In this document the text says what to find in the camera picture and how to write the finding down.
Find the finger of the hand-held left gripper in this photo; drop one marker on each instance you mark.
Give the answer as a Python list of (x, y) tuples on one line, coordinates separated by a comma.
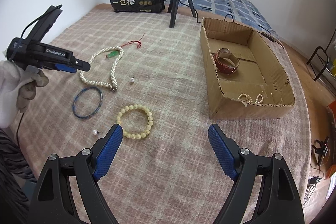
[(82, 64), (65, 68)]

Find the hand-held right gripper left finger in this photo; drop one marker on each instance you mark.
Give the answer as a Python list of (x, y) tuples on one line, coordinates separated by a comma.
[(111, 146)]

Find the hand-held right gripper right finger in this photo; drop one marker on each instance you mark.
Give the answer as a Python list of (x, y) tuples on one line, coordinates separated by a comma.
[(220, 146)]

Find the white pearl earring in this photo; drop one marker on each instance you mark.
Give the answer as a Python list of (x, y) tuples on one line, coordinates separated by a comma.
[(94, 132), (132, 80)]

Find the blue bangle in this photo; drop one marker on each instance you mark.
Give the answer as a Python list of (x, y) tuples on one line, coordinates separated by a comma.
[(74, 106)]

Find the cardboard box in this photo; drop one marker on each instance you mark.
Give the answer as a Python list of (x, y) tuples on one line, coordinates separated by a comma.
[(236, 108)]

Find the person's left hand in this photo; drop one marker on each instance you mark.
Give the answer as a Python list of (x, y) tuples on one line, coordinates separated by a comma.
[(23, 92)]

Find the brown leather wristwatch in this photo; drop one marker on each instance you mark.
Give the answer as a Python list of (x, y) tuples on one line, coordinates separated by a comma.
[(223, 66)]

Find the small black floor tripod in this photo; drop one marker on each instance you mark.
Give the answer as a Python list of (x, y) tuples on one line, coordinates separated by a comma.
[(321, 148)]

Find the striped dark clothing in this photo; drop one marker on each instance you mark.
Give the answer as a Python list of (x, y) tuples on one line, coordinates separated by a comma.
[(13, 176)]

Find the blue patterned mattress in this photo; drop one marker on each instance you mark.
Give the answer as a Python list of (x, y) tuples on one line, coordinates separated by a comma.
[(236, 6)]

